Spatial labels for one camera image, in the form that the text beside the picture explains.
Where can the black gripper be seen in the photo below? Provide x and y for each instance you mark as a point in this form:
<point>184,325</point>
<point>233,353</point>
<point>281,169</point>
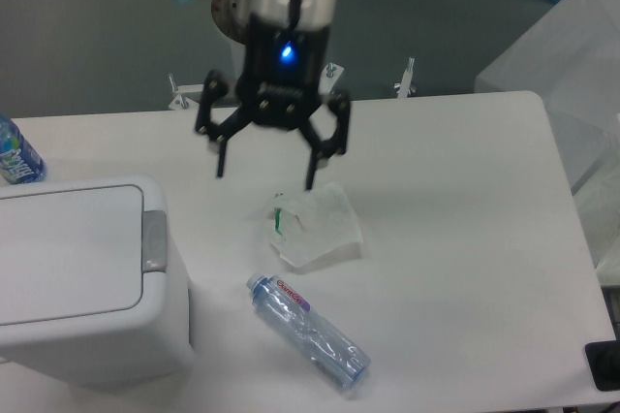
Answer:
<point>278,88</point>

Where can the white push-top trash can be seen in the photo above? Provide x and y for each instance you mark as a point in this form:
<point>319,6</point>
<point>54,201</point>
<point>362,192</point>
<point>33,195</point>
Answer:
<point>93,288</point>

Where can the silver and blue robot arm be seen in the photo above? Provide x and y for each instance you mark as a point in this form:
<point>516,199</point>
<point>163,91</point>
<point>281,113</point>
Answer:
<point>301,14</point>

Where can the crumpled clear plastic bag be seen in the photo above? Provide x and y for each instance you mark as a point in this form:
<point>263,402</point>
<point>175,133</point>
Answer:
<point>311,226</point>

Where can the metal table clamp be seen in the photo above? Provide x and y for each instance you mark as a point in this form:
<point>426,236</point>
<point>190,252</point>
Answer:
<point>405,88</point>

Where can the crushed clear plastic bottle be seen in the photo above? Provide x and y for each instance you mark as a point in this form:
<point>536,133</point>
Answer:
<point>311,334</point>

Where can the blue labelled water bottle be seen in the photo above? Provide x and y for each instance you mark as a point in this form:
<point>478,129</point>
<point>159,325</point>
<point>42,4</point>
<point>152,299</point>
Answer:
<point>20,162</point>

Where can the large translucent plastic bin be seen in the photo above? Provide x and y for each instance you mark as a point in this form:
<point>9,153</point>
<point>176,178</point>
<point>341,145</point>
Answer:
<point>570,58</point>

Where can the black device at table edge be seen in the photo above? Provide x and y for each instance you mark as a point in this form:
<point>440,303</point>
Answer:
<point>603,360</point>

